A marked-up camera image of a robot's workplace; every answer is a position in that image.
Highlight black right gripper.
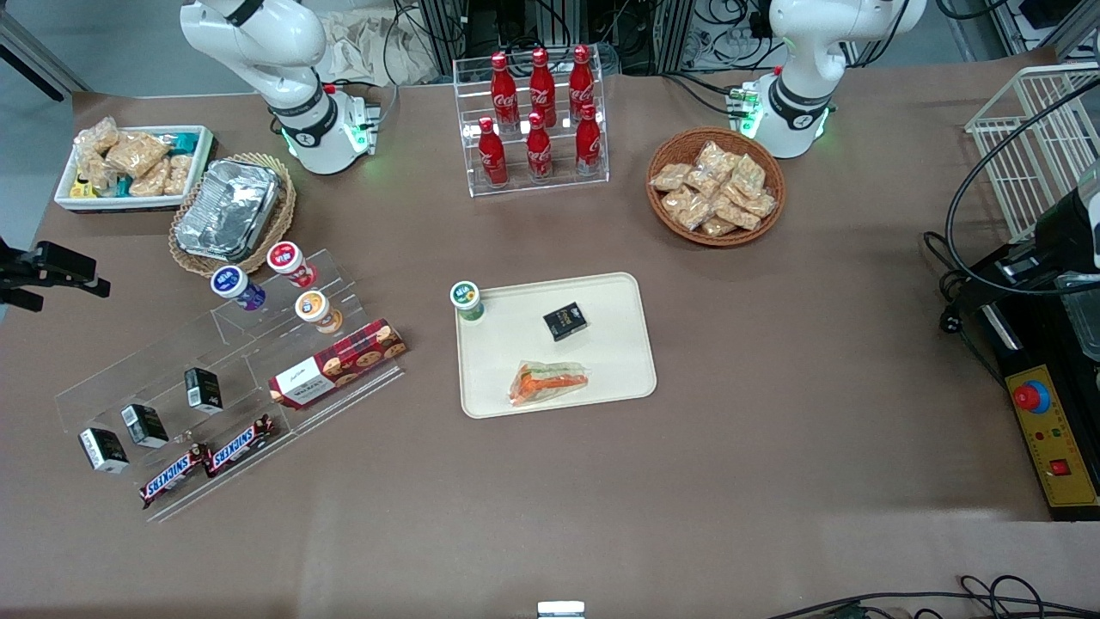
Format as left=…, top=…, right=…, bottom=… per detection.
left=0, top=241, right=112, bottom=313

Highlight triangle sandwich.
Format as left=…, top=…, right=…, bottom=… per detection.
left=508, top=360, right=590, bottom=408

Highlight beige plastic tray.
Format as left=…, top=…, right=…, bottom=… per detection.
left=455, top=272, right=658, bottom=420

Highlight small black white box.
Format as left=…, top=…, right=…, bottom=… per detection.
left=120, top=403, right=170, bottom=450
left=184, top=367, right=224, bottom=413
left=77, top=427, right=131, bottom=475

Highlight purple lid cup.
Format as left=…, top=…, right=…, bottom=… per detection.
left=211, top=266, right=267, bottom=312

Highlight aluminium foil container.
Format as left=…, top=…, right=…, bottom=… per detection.
left=175, top=159, right=285, bottom=263

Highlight white rectangular bin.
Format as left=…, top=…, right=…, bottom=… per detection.
left=53, top=126, right=216, bottom=213

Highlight clear acrylic stepped display stand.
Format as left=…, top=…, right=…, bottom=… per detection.
left=54, top=248, right=406, bottom=524

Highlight snickers chocolate bar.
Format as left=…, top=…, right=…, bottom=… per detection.
left=140, top=444, right=211, bottom=510
left=205, top=414, right=277, bottom=478

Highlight oval wicker basket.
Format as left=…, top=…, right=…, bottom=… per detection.
left=168, top=153, right=297, bottom=278

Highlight red lid cup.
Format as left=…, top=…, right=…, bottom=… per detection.
left=266, top=241, right=317, bottom=290

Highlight dark metal bar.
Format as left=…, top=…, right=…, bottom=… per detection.
left=0, top=9, right=91, bottom=94

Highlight orange lid cup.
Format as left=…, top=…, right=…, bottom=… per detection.
left=295, top=290, right=344, bottom=334

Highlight red tartan cookie box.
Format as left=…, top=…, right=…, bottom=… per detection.
left=268, top=318, right=408, bottom=410

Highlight beige crumpled cloth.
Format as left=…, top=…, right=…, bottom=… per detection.
left=322, top=13, right=439, bottom=87

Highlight green lid cup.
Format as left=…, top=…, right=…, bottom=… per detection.
left=449, top=280, right=486, bottom=323

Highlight red cola bottle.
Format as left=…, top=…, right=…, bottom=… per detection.
left=526, top=112, right=553, bottom=181
left=492, top=52, right=519, bottom=132
left=575, top=103, right=602, bottom=175
left=569, top=45, right=596, bottom=121
left=529, top=47, right=557, bottom=128
left=478, top=117, right=508, bottom=187

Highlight clear acrylic bottle rack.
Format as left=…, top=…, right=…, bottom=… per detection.
left=453, top=47, right=610, bottom=199

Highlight small black box gold print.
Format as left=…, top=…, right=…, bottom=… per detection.
left=542, top=302, right=589, bottom=343

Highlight round wicker basket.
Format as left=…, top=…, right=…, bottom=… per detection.
left=646, top=127, right=786, bottom=248

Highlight black yellow control box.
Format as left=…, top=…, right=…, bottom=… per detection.
left=971, top=245, right=1100, bottom=523

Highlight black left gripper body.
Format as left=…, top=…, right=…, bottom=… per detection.
left=997, top=185, right=1100, bottom=285

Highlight clear plastic container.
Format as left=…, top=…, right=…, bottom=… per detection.
left=1053, top=271, right=1100, bottom=362

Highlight black left arm base cable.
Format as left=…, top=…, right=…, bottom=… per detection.
left=662, top=70, right=757, bottom=117

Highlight black plug with cable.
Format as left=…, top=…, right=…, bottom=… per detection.
left=924, top=230, right=974, bottom=336

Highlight thick black looped cable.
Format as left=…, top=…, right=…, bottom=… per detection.
left=944, top=77, right=1100, bottom=297

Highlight black cables at table edge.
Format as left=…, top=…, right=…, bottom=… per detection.
left=765, top=574, right=1100, bottom=619

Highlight white wire basket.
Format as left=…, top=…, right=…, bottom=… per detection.
left=964, top=63, right=1100, bottom=244

